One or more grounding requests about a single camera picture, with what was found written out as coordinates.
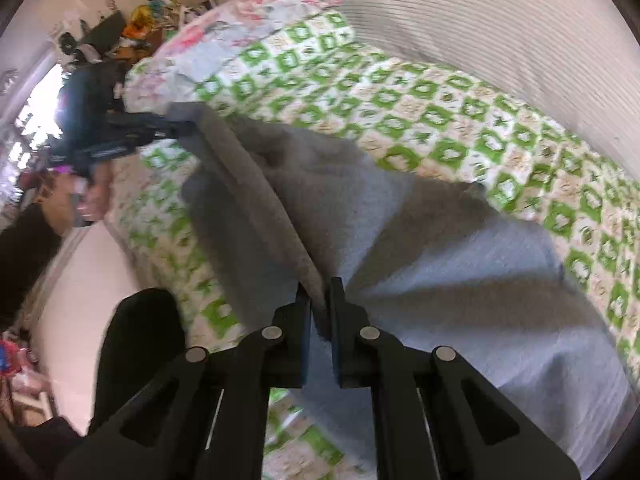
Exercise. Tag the floral pillow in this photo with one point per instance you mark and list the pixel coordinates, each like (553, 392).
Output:
(220, 35)

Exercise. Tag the orange and yellow toy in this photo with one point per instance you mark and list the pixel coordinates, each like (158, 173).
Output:
(141, 21)

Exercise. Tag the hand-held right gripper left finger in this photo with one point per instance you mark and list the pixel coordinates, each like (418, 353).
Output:
(306, 345)

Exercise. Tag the person's left forearm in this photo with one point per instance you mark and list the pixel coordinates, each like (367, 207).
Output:
(27, 255)

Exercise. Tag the person's black-clothed leg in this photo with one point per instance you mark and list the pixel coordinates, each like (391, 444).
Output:
(137, 350)

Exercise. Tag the white striped bolster cushion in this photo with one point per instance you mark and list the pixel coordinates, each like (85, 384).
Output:
(475, 20)

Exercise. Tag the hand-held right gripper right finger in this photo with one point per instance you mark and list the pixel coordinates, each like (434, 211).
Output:
(336, 345)

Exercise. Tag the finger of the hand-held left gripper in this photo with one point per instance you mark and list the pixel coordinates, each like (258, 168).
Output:
(160, 124)

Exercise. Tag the grey fleece pants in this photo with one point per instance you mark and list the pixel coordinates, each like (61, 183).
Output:
(400, 260)

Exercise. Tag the green patterned pillow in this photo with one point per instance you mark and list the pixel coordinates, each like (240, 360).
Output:
(295, 42)

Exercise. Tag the red and blue packet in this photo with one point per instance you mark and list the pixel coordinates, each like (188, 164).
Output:
(9, 357)

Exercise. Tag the person's left hand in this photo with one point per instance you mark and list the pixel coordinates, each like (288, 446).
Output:
(99, 192)

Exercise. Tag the green patterned quilt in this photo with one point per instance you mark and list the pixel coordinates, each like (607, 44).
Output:
(450, 125)

